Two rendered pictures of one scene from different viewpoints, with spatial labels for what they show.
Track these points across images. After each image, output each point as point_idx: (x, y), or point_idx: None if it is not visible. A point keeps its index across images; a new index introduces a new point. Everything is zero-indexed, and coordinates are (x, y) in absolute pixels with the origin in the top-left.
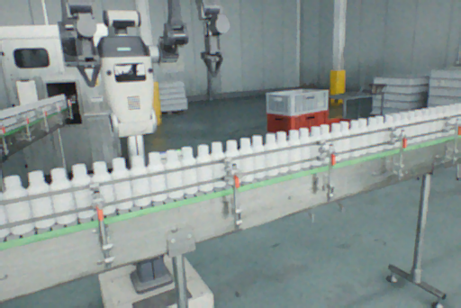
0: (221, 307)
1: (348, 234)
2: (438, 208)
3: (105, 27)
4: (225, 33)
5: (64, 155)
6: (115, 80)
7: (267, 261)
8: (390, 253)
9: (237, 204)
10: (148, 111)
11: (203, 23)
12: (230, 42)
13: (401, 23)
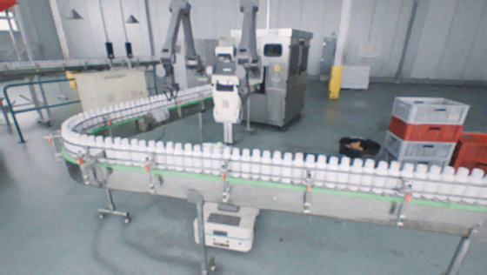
0: (265, 242)
1: (411, 245)
2: None
3: (290, 30)
4: (432, 23)
5: (249, 111)
6: (216, 90)
7: (320, 230)
8: None
9: (223, 190)
10: (233, 110)
11: None
12: (434, 32)
13: None
